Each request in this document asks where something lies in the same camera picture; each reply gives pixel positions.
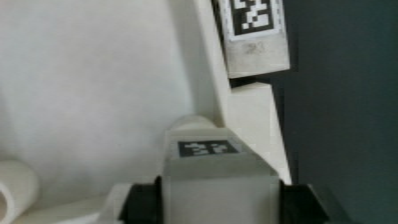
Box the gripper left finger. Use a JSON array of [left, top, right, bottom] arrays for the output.
[[117, 177, 163, 224]]

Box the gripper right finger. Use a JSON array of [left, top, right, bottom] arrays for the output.
[[279, 184, 330, 224]]

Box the white leg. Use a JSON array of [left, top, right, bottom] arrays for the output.
[[211, 0, 291, 79], [161, 115, 280, 224]]

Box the white square tabletop part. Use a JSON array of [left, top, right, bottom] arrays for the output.
[[0, 0, 291, 224]]

